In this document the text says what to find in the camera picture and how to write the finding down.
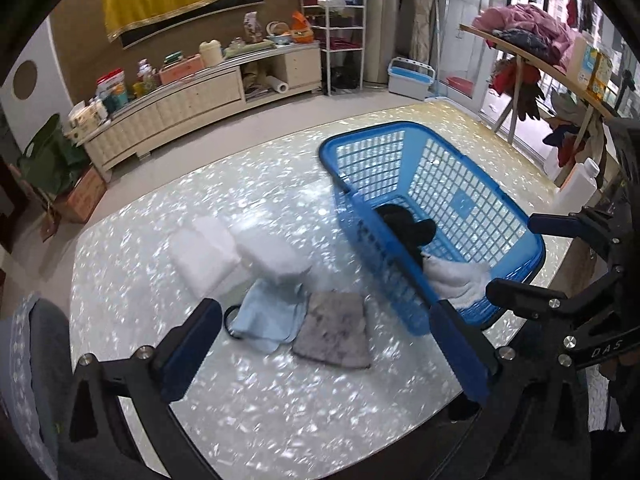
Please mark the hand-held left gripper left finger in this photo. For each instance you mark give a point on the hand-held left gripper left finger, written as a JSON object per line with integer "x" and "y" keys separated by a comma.
{"x": 190, "y": 355}

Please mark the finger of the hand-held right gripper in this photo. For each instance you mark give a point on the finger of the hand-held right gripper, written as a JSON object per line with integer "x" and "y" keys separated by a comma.
{"x": 552, "y": 225}
{"x": 525, "y": 297}

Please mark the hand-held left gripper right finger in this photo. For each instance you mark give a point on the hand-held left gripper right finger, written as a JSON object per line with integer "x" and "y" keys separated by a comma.
{"x": 460, "y": 355}

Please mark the light blue cloth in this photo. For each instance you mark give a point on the light blue cloth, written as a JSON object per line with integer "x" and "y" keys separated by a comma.
{"x": 265, "y": 315}

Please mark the blue plastic laundry basket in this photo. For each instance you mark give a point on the blue plastic laundry basket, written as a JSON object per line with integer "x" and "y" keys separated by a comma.
{"x": 372, "y": 260}

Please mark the grey cloth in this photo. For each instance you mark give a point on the grey cloth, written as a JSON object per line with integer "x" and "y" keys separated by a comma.
{"x": 332, "y": 330}

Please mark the white plastic bottle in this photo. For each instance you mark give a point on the white plastic bottle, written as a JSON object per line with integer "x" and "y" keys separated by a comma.
{"x": 580, "y": 185}

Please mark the white towel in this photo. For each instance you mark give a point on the white towel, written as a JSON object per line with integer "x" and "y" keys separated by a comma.
{"x": 455, "y": 280}

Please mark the hanging dark red clothes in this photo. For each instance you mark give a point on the hanging dark red clothes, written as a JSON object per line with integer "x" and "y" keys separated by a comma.
{"x": 525, "y": 95}

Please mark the wooden clothes rack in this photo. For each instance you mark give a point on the wooden clothes rack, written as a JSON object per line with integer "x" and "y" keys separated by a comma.
{"x": 590, "y": 96}

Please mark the black cloth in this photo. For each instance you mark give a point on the black cloth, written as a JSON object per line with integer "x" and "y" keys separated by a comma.
{"x": 405, "y": 227}

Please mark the grey blue chair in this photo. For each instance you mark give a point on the grey blue chair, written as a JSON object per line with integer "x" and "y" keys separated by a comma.
{"x": 35, "y": 360}

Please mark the yellow and blue carton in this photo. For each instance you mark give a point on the yellow and blue carton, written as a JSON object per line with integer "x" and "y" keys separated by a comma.
{"x": 597, "y": 72}

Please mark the red basin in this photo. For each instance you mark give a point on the red basin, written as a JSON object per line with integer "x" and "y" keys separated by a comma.
{"x": 460, "y": 85}

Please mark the cardboard box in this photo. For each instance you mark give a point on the cardboard box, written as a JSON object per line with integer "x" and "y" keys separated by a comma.
{"x": 82, "y": 195}

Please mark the blue and white storage box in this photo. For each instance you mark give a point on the blue and white storage box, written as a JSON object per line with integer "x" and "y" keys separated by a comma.
{"x": 410, "y": 77}

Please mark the pile of pink clothes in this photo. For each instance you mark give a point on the pile of pink clothes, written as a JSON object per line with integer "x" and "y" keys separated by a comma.
{"x": 525, "y": 20}

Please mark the green bag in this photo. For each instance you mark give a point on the green bag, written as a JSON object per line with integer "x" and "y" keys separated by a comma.
{"x": 50, "y": 160}

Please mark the cream tufted media cabinet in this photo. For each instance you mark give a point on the cream tufted media cabinet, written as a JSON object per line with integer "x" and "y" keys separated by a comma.
{"x": 200, "y": 100}

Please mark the tissue pack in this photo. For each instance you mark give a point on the tissue pack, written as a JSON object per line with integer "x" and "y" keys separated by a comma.
{"x": 87, "y": 117}

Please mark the silver standing air conditioner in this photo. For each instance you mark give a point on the silver standing air conditioner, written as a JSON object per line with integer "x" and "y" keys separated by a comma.
{"x": 380, "y": 20}

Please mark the pink box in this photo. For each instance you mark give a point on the pink box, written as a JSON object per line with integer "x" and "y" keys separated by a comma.
{"x": 180, "y": 71}

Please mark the white paper roll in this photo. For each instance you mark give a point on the white paper roll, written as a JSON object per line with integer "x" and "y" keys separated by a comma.
{"x": 275, "y": 83}

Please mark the cream jar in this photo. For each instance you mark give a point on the cream jar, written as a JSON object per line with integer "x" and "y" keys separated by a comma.
{"x": 210, "y": 55}

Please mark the orange bag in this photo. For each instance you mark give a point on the orange bag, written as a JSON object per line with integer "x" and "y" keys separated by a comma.
{"x": 301, "y": 27}

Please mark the brown snack bag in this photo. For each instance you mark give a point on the brown snack bag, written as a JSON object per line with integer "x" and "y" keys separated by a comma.
{"x": 253, "y": 27}

